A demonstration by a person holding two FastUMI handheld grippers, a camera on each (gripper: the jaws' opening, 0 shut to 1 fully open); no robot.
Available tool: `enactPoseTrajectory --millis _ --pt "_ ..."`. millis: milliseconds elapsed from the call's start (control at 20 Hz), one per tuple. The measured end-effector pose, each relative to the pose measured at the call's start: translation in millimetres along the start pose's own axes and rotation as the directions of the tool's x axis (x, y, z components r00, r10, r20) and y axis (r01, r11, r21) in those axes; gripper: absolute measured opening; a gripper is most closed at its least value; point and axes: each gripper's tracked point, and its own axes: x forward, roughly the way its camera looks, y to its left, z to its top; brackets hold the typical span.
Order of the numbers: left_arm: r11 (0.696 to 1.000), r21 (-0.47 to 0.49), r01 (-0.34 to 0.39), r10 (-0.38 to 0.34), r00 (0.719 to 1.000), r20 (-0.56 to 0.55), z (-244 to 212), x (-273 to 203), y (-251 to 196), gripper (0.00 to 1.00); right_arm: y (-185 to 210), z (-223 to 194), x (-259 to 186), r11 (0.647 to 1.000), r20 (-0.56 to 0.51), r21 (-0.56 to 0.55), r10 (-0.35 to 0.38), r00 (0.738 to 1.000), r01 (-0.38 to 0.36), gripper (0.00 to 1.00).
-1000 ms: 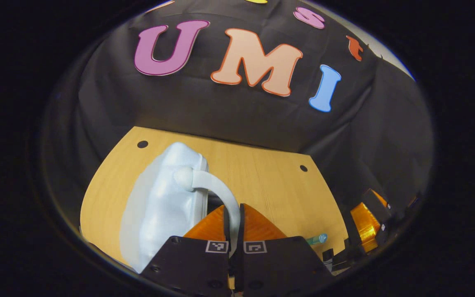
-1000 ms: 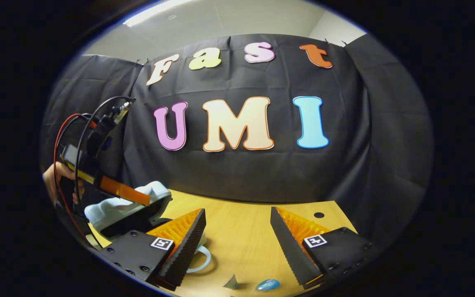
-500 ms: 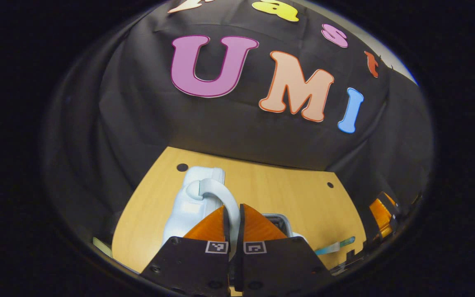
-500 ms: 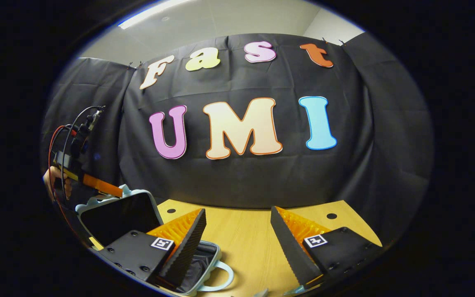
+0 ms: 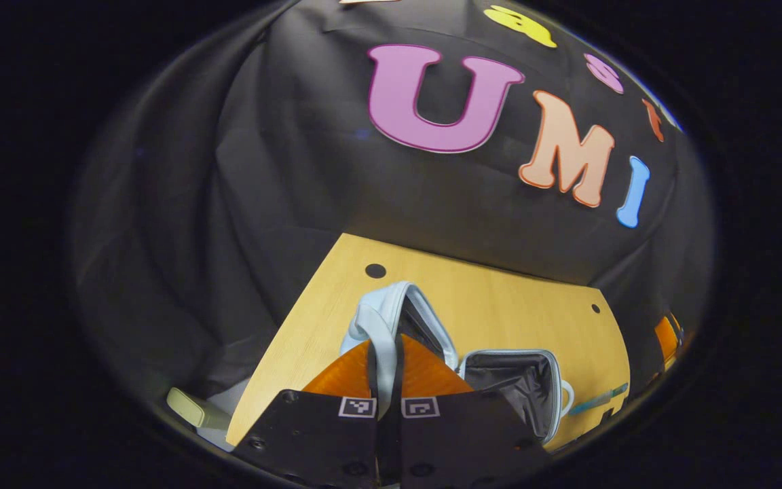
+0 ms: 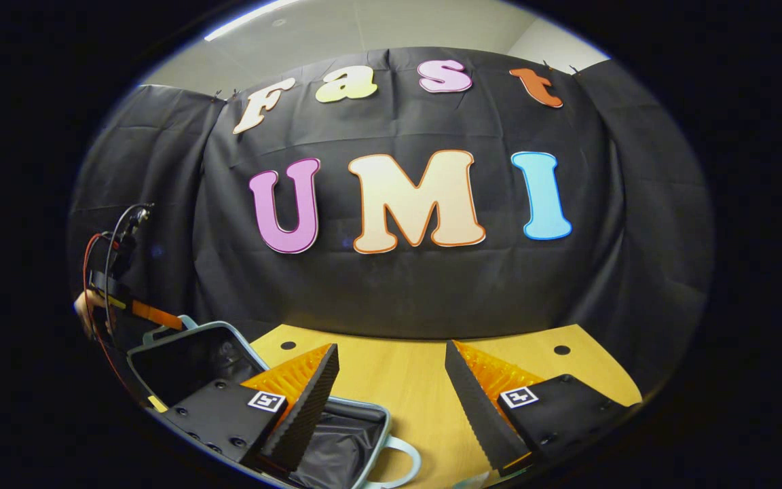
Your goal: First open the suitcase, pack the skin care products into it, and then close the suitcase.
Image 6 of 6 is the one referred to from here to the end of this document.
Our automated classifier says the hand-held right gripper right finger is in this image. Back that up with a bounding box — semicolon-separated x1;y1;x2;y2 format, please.
444;340;637;476

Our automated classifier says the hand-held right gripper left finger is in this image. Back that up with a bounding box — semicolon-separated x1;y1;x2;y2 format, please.
159;342;341;476

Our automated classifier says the black cable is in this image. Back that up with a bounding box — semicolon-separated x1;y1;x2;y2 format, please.
104;202;155;333

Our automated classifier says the red cable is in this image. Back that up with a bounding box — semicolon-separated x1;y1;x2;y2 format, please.
81;232;135;398

